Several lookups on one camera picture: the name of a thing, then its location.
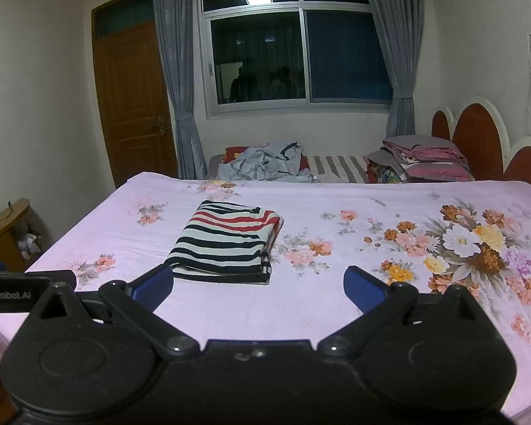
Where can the red cloth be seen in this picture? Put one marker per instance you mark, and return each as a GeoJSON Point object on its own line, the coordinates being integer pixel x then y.
{"type": "Point", "coordinates": [231, 152]}

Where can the brown wooden door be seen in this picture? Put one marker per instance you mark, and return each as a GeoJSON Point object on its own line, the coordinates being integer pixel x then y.
{"type": "Point", "coordinates": [128, 97]}

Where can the wooden bed headboard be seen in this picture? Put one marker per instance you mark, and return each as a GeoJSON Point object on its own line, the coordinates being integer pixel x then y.
{"type": "Point", "coordinates": [478, 137]}

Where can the stack of pink folded bedding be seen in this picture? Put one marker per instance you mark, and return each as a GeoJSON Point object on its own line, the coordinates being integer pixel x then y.
{"type": "Point", "coordinates": [425, 155]}

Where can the small white object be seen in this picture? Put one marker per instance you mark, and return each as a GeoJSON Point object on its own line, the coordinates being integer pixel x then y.
{"type": "Point", "coordinates": [28, 243]}

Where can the wooden nightstand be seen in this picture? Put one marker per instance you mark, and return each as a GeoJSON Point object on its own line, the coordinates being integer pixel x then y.
{"type": "Point", "coordinates": [4, 239]}

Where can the colourful printed cloth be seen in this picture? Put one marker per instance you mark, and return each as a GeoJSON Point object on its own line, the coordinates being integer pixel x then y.
{"type": "Point", "coordinates": [385, 173]}

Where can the grey striped cloth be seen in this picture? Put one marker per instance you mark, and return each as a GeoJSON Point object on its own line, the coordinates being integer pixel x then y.
{"type": "Point", "coordinates": [336, 168]}

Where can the crumpled grey cloth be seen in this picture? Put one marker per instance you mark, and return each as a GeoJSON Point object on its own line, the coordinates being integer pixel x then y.
{"type": "Point", "coordinates": [256, 164]}

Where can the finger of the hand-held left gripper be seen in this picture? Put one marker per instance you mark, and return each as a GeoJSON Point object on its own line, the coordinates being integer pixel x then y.
{"type": "Point", "coordinates": [66, 278]}

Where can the sliding glass window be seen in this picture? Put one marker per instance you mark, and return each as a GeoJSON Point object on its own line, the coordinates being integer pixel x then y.
{"type": "Point", "coordinates": [336, 53]}

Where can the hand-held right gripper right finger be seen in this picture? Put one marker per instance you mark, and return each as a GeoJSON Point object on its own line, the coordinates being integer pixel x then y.
{"type": "Point", "coordinates": [363, 287]}

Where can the grey curtain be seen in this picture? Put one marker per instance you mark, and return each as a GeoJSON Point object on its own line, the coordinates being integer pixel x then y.
{"type": "Point", "coordinates": [398, 53]}
{"type": "Point", "coordinates": [177, 75]}

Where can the striped knit sweater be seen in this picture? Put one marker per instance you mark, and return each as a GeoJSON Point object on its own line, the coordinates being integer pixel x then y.
{"type": "Point", "coordinates": [225, 239]}

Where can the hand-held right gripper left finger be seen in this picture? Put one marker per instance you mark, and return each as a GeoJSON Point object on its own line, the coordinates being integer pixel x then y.
{"type": "Point", "coordinates": [152, 287]}

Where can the pink floral bed sheet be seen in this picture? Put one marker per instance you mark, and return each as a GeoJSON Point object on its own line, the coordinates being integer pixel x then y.
{"type": "Point", "coordinates": [314, 283]}

